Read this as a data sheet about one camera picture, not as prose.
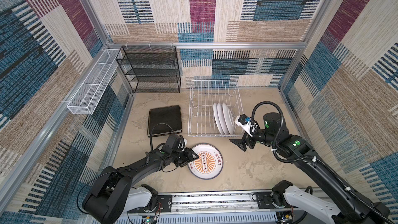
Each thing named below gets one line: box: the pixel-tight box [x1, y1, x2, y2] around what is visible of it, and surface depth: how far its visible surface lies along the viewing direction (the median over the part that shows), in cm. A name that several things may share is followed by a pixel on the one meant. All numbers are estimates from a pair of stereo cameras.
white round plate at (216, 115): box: [212, 102, 225, 135], surface depth 87 cm
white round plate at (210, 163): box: [187, 142, 224, 180], surface depth 86 cm
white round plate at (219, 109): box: [217, 102, 229, 136], surface depth 87 cm
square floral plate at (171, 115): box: [147, 105, 183, 137], surface depth 104 cm
